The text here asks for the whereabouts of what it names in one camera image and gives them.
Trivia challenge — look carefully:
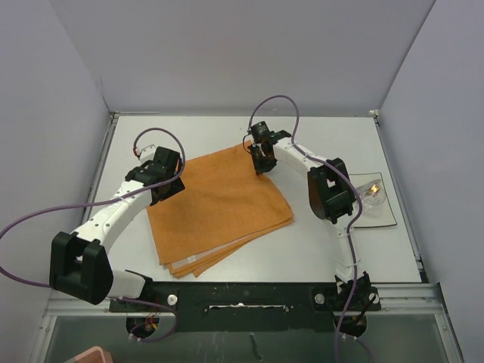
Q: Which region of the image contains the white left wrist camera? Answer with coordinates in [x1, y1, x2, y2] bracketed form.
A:
[136, 144, 157, 163]

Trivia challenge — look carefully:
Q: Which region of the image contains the white square plate black rim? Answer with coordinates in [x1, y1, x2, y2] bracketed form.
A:
[349, 172, 397, 229]

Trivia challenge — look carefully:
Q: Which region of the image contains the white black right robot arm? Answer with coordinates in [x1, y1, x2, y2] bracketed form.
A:
[248, 121, 365, 309]

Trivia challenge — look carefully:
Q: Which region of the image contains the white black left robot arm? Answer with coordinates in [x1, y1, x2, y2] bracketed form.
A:
[49, 146, 185, 311]

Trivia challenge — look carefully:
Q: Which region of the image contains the clear drinking glass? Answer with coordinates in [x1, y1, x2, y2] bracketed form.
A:
[357, 178, 387, 216]

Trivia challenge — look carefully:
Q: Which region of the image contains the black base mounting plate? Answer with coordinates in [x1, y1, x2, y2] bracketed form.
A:
[109, 282, 381, 337]

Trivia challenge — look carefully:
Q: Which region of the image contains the pink plastic bin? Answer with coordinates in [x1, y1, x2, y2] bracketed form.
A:
[68, 346, 113, 363]

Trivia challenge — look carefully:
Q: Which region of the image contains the orange cloth napkin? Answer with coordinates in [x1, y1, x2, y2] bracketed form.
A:
[147, 145, 293, 278]

